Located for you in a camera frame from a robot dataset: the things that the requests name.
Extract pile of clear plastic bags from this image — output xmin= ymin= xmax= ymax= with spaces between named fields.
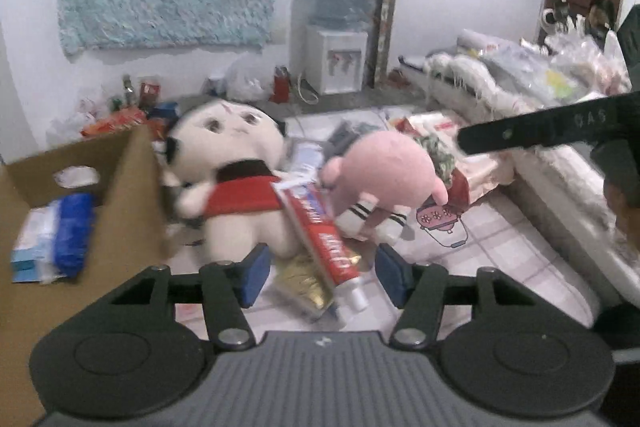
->
xmin=457 ymin=14 xmax=633 ymax=108

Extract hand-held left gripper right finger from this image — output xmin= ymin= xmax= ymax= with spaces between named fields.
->
xmin=375 ymin=243 xmax=538 ymax=350

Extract person's right hand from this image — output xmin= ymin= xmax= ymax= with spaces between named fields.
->
xmin=602 ymin=179 xmax=640 ymax=238

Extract red thermos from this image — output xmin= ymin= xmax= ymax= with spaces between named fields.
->
xmin=272 ymin=66 xmax=291 ymax=104

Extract red can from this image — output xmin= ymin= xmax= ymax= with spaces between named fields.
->
xmin=139 ymin=79 xmax=161 ymax=110

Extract crumpled white plastic bag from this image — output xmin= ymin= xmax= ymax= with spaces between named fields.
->
xmin=47 ymin=99 xmax=108 ymax=142

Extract orange snack packet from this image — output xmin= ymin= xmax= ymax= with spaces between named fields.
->
xmin=80 ymin=107 xmax=148 ymax=138

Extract gold foil packet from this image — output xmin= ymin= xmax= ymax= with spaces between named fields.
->
xmin=272 ymin=252 xmax=363 ymax=323

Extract patterned folded board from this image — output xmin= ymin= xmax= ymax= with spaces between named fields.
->
xmin=360 ymin=0 xmax=401 ymax=88

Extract cream plush doll red dress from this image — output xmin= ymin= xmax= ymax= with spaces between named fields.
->
xmin=160 ymin=99 xmax=301 ymax=264

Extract green white patterned cloth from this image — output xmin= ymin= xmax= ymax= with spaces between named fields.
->
xmin=415 ymin=134 xmax=456 ymax=182

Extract white mattress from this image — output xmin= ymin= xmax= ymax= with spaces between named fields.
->
xmin=510 ymin=139 xmax=640 ymax=323

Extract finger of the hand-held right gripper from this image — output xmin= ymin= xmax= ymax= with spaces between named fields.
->
xmin=457 ymin=92 xmax=640 ymax=156

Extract pink plush pig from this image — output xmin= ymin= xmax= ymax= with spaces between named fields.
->
xmin=320 ymin=130 xmax=449 ymax=244

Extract red white wet wipes pack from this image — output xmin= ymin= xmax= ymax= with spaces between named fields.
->
xmin=392 ymin=111 xmax=516 ymax=210

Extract white tissue pack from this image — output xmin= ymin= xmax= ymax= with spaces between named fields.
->
xmin=10 ymin=202 xmax=63 ymax=283

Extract blue packet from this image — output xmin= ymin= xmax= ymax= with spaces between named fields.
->
xmin=52 ymin=193 xmax=97 ymax=280

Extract white blue toothpaste box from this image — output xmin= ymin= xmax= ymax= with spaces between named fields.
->
xmin=280 ymin=142 xmax=326 ymax=188

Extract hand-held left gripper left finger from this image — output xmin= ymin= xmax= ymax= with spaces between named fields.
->
xmin=107 ymin=243 xmax=273 ymax=353

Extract brown cardboard box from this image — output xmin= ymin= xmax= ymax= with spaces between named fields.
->
xmin=0 ymin=124 xmax=171 ymax=427

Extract pink slipper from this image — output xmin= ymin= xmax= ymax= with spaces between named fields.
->
xmin=387 ymin=69 xmax=416 ymax=90

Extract white water dispenser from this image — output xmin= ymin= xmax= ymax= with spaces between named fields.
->
xmin=304 ymin=24 xmax=368 ymax=95

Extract white cable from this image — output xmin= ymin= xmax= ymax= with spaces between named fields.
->
xmin=297 ymin=72 xmax=320 ymax=105

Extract dark grey pouch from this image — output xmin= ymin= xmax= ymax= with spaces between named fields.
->
xmin=325 ymin=121 xmax=383 ymax=152

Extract red toothpaste tube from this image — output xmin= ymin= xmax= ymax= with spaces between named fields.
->
xmin=272 ymin=182 xmax=370 ymax=312

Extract black white plush toy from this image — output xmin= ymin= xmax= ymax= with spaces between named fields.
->
xmin=542 ymin=0 xmax=571 ymax=32

